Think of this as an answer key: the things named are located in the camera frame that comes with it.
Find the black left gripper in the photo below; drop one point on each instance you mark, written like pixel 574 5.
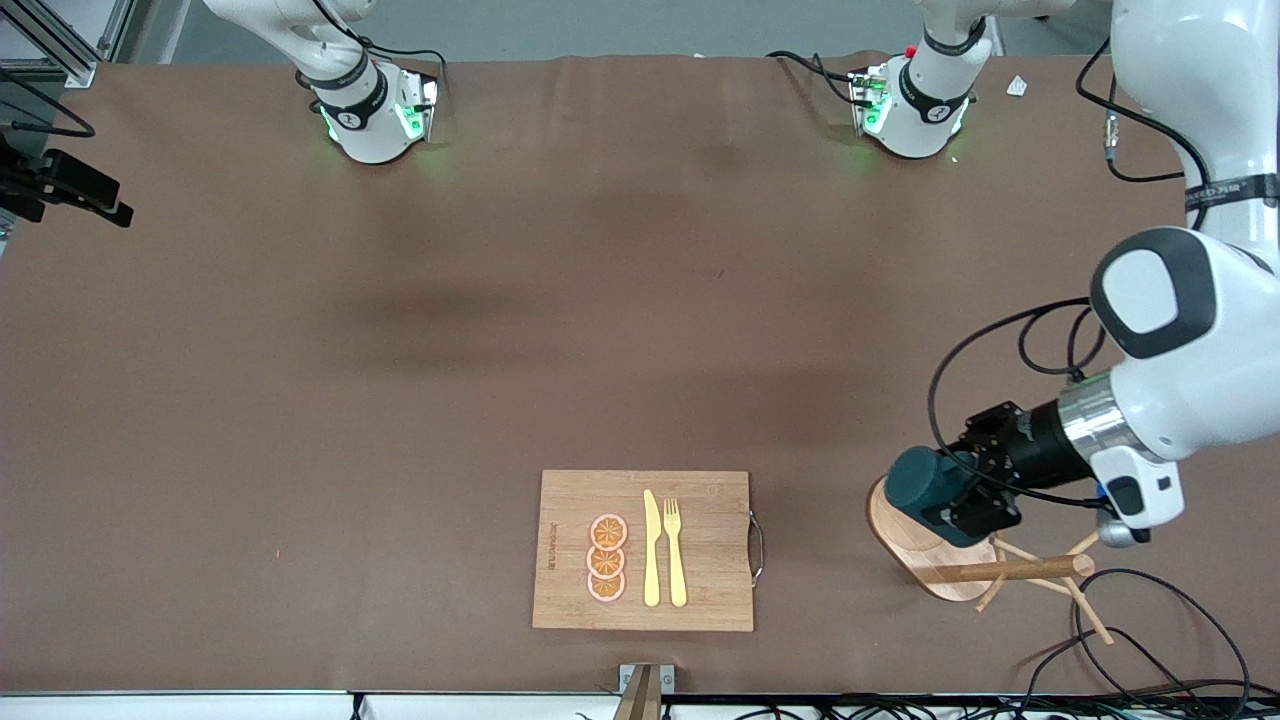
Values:
pixel 1030 446

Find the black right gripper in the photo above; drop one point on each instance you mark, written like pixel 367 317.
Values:
pixel 72 182

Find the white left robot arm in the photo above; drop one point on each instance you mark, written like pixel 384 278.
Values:
pixel 1200 80

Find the wooden mug tree stand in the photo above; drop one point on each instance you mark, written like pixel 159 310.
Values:
pixel 1000 572

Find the bamboo cutting board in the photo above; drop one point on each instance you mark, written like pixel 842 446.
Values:
pixel 710 560

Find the yellow plastic fork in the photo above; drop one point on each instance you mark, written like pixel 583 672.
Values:
pixel 677 570

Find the yellow plastic knife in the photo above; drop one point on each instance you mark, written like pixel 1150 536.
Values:
pixel 652 560

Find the orange slice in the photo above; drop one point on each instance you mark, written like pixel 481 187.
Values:
pixel 608 532

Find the white paper scrap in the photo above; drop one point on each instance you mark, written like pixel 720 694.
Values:
pixel 1017 86

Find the brown table cover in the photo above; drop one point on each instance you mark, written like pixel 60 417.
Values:
pixel 400 400

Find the aluminium profile post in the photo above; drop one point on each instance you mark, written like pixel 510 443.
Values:
pixel 640 700

